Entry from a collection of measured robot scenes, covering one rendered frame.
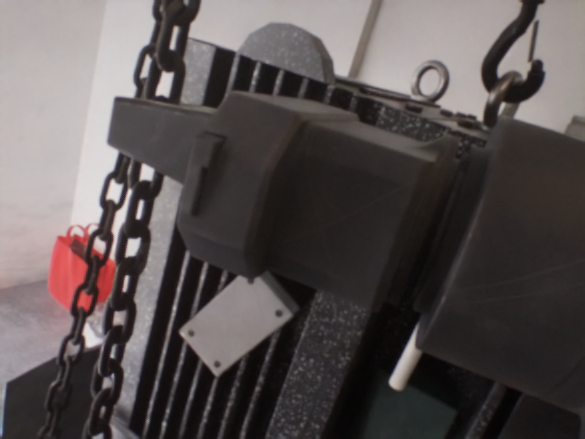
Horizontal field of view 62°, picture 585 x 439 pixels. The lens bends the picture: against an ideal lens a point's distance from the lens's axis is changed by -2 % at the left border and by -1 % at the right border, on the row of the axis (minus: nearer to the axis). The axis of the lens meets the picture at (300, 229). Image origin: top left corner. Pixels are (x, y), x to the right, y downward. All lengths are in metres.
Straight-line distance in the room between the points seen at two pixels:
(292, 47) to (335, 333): 0.29
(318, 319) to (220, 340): 0.34
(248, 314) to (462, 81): 1.56
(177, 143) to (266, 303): 0.07
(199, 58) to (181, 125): 0.37
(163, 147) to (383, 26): 1.68
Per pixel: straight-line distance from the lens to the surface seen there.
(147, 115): 0.20
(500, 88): 0.57
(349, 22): 1.85
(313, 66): 0.49
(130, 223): 0.22
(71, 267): 2.84
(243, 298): 0.18
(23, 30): 2.67
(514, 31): 0.57
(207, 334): 0.19
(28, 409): 0.96
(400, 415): 0.59
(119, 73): 2.70
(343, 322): 0.52
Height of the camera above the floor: 1.63
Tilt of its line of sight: 19 degrees down
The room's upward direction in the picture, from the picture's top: 18 degrees clockwise
